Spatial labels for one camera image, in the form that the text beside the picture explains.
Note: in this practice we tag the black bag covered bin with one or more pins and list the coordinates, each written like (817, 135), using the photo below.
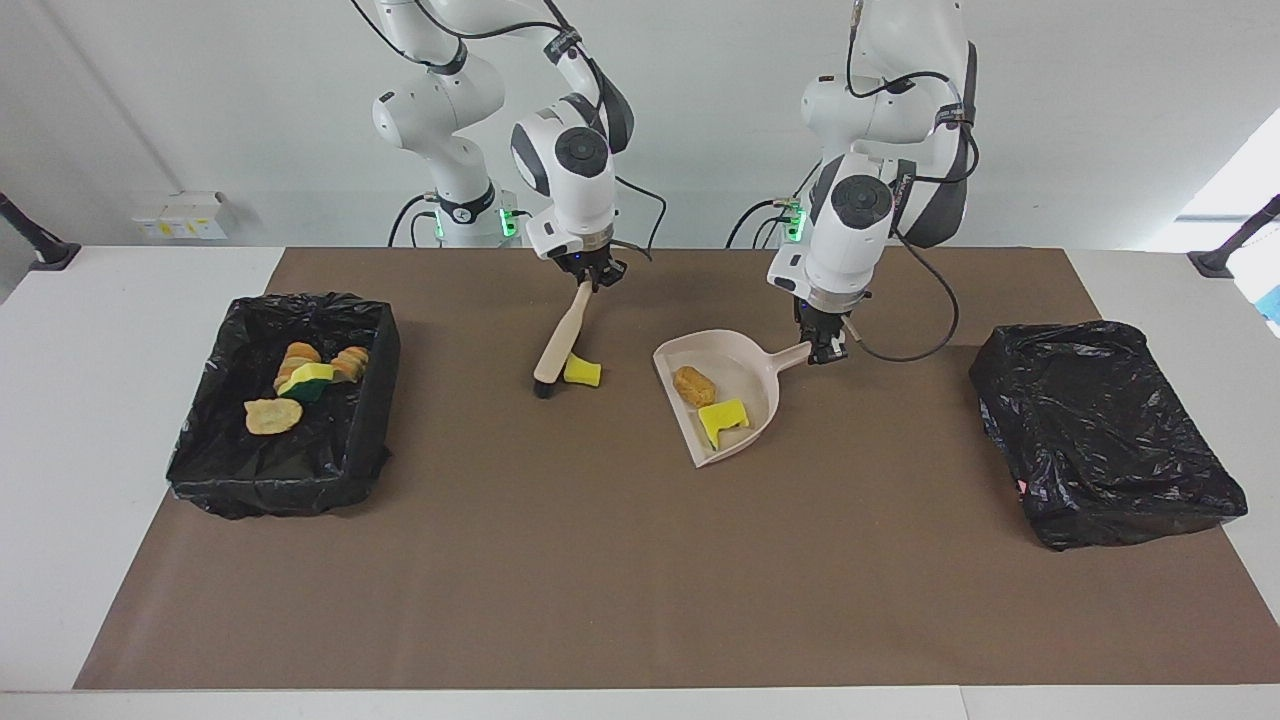
(1100, 430)

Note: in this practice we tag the open black lined trash bin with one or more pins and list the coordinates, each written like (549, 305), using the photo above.
(230, 470)

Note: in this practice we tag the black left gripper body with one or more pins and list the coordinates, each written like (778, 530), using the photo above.
(822, 322)

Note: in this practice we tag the yellow sponge with green backing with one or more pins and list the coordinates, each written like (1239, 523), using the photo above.
(310, 378)

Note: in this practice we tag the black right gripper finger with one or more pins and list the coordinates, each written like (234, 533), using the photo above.
(610, 275)

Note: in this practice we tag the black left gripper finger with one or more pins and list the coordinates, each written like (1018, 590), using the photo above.
(818, 350)
(838, 347)

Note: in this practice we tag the beige plastic dustpan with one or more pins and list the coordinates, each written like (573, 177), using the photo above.
(730, 400)

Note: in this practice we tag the small yellow sponge piece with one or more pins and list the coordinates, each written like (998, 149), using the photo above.
(583, 371)

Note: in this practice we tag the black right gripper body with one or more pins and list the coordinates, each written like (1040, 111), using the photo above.
(590, 265)

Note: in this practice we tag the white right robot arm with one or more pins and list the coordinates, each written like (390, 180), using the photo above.
(570, 190)

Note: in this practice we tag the brown table mat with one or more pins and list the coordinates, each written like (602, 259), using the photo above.
(640, 620)

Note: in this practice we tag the brown fried nugget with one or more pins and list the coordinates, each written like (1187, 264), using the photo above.
(692, 386)

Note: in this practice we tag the light blue object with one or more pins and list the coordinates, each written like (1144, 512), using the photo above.
(1272, 305)

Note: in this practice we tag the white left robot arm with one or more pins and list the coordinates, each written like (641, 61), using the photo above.
(850, 240)

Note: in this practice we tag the white wall socket box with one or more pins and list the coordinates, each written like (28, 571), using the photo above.
(185, 215)

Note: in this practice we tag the beige hand brush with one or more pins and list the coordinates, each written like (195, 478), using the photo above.
(560, 335)

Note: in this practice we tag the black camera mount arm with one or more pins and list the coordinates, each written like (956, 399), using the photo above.
(45, 250)
(1225, 258)

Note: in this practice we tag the notched yellow sponge piece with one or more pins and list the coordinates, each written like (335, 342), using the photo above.
(722, 418)

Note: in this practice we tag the beige fried food piece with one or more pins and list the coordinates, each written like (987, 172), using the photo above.
(298, 355)
(272, 416)
(350, 363)

